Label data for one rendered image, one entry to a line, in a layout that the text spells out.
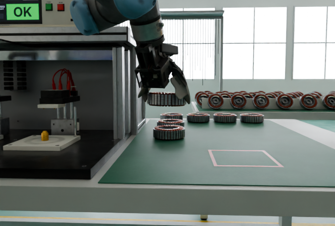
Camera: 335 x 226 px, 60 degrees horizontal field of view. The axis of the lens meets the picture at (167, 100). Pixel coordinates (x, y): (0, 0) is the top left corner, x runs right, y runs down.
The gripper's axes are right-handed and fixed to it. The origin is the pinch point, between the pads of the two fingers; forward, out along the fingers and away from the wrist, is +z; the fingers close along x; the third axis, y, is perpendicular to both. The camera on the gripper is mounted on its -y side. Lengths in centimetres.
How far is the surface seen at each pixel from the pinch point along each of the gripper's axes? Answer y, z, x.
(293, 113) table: -100, 78, 36
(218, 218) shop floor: -55, 137, -9
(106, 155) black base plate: 21.0, 2.3, -9.1
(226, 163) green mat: 12.9, 8.6, 18.4
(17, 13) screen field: -7, -26, -49
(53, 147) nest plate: 22.8, -0.1, -23.1
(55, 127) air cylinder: 8.5, 6.5, -37.2
